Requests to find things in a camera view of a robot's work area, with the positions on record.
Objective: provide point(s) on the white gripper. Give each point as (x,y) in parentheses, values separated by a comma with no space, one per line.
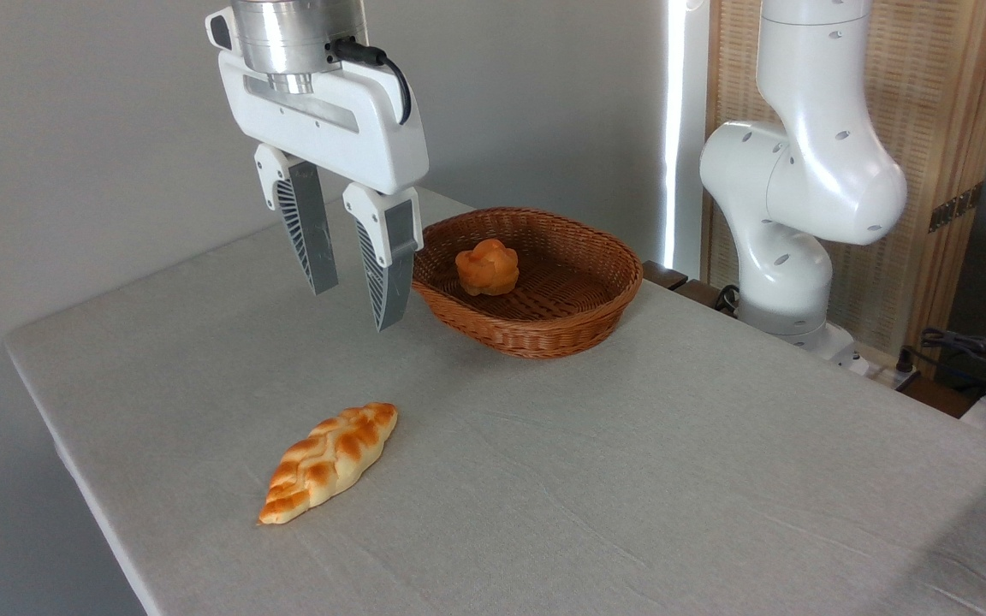
(347,128)

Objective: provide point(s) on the long braided bread loaf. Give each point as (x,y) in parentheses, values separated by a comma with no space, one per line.
(330,458)

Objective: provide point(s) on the round orange bread bun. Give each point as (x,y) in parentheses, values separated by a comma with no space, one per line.
(487,267)

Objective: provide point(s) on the brown wicker basket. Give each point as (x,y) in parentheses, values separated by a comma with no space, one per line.
(544,321)

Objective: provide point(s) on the grey tablecloth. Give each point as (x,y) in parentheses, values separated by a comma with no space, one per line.
(544,479)

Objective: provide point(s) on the dark wooden table edge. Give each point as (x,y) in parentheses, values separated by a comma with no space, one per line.
(673,278)

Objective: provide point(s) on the white power strip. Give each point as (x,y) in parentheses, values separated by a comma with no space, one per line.
(865,364)

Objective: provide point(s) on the wooden woven folding screen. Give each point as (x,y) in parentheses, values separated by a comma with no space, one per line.
(938,103)

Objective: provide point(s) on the metal screen hinge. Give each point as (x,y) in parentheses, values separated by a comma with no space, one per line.
(955,208)

